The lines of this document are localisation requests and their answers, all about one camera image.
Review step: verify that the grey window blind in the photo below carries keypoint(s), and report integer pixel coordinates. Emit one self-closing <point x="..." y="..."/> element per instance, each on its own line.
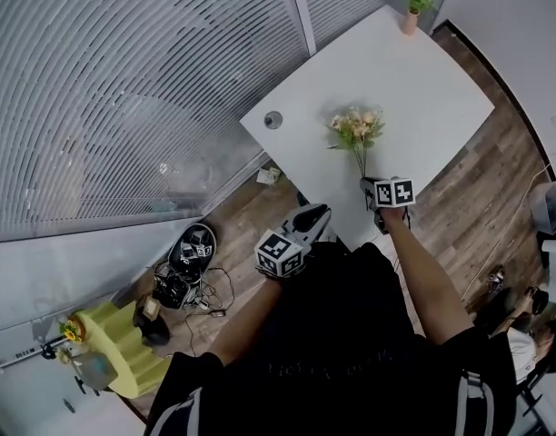
<point x="123" y="84"/>

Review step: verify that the small pale potted plant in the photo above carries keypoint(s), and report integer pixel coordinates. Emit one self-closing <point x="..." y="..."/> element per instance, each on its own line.
<point x="65" y="354"/>

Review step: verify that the person's right forearm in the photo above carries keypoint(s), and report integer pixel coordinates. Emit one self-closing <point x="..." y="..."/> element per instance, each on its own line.
<point x="423" y="280"/>

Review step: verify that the pink and white flowers bouquet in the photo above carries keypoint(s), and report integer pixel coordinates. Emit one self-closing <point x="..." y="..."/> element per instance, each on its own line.
<point x="357" y="127"/>

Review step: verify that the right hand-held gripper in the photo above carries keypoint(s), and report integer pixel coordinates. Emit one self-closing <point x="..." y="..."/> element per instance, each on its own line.
<point x="394" y="192"/>

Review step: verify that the white floor vent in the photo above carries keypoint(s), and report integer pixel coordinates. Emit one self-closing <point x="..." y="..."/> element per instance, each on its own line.
<point x="14" y="357"/>

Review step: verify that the black equipment box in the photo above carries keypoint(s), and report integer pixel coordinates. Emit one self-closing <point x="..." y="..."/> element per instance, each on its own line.
<point x="173" y="289"/>

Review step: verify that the person's black shirt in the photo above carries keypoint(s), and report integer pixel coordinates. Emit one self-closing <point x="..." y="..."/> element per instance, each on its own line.
<point x="332" y="343"/>

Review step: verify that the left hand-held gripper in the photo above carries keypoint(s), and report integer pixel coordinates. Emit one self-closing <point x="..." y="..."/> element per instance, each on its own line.
<point x="278" y="254"/>

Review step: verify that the yellow-green round table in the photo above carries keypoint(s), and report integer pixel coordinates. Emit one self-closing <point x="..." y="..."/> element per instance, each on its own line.
<point x="119" y="348"/>

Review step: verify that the potted sunflower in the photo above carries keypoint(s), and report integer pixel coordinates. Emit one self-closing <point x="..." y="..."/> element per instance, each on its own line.
<point x="71" y="330"/>

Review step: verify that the grey storage box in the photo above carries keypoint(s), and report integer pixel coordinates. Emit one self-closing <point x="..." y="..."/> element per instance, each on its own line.
<point x="548" y="207"/>

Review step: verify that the grey tablet device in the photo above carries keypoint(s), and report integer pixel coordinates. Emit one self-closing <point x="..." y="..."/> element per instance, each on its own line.
<point x="96" y="370"/>

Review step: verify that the black chair base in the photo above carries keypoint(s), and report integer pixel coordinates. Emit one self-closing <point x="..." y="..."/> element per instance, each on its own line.
<point x="85" y="386"/>

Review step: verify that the white square table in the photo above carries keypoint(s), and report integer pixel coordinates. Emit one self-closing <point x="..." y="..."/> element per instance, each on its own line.
<point x="396" y="89"/>

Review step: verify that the black bag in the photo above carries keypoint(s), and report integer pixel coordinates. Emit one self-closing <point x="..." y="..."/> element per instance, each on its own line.
<point x="153" y="332"/>

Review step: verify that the brown cardboard box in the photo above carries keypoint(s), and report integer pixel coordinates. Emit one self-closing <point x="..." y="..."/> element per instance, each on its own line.
<point x="151" y="307"/>

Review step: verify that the black oval equipment case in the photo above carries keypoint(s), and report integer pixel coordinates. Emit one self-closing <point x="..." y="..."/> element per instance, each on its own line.
<point x="191" y="248"/>

